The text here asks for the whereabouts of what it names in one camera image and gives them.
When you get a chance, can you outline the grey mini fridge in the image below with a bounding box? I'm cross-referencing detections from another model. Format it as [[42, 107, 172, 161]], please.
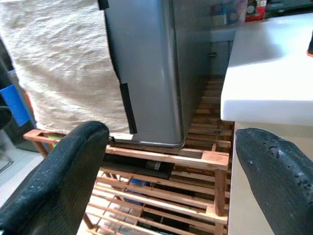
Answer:
[[99, 0, 246, 149]]

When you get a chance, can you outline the wooden wine rack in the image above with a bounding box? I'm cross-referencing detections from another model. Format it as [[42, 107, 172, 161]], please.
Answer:
[[23, 75, 233, 235]]

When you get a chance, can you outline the cream cabinet side panel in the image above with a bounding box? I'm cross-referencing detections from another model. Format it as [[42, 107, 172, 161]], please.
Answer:
[[227, 120, 272, 235]]

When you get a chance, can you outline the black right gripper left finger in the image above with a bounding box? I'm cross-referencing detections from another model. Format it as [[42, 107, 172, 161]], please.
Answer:
[[0, 120, 110, 235]]

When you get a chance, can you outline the blue printed box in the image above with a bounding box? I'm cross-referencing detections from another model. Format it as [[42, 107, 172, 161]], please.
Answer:
[[210, 0, 246, 25]]

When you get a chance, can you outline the black orange object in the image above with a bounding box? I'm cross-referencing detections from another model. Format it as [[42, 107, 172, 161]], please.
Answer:
[[306, 31, 313, 58]]

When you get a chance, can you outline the orange plastic bin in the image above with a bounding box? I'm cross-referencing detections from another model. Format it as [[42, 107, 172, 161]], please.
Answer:
[[23, 92, 38, 125]]

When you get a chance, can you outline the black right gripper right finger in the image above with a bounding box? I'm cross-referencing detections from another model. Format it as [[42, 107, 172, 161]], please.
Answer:
[[235, 127, 313, 235]]

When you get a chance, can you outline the beige woven cloth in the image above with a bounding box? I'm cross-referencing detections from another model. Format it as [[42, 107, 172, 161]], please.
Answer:
[[0, 0, 130, 134]]

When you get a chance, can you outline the red printed box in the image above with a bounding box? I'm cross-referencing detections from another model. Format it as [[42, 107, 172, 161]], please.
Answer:
[[245, 0, 267, 23]]

